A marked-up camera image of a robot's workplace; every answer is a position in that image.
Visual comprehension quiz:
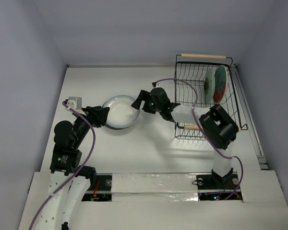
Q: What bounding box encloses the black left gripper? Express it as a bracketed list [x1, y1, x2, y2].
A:
[72, 105, 109, 147]

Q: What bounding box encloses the teal green plate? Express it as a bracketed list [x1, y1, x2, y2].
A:
[204, 68, 215, 104]

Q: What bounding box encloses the teal and red plate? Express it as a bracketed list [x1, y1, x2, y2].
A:
[213, 65, 228, 104]

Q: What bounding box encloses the dark reindeer plate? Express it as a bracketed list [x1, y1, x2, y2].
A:
[105, 124, 132, 130]

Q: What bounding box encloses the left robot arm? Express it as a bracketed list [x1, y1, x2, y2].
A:
[29, 100, 109, 230]

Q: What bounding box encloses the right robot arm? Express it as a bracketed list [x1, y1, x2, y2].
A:
[131, 87, 239, 189]

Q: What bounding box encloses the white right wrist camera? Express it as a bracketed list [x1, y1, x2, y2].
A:
[152, 82, 162, 88]

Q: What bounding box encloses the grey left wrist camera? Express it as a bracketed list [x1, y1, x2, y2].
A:
[65, 96, 82, 111]

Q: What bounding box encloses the black wire dish rack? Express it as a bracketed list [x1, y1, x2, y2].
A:
[174, 54, 248, 130]

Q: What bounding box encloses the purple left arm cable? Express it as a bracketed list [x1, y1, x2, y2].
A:
[27, 101, 96, 230]

